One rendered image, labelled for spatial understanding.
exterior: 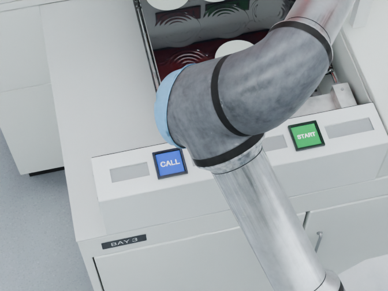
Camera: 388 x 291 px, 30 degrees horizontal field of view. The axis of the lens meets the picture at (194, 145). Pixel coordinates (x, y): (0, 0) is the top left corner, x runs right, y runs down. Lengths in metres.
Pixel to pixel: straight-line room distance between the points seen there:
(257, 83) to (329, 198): 0.63
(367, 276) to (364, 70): 0.40
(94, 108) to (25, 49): 0.38
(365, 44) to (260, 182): 0.55
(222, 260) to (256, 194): 0.63
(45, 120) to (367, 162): 1.05
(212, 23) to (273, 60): 0.68
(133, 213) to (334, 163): 0.39
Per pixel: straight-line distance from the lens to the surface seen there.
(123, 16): 1.73
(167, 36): 1.58
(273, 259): 1.10
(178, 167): 1.32
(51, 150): 2.29
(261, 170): 1.05
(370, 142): 1.38
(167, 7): 1.63
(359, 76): 1.49
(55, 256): 2.33
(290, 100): 0.95
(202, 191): 1.34
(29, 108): 2.10
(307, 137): 1.36
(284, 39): 0.96
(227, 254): 1.64
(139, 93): 1.59
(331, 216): 1.61
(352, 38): 1.52
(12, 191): 2.46
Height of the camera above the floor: 2.10
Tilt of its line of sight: 58 degrees down
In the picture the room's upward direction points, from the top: 1 degrees counter-clockwise
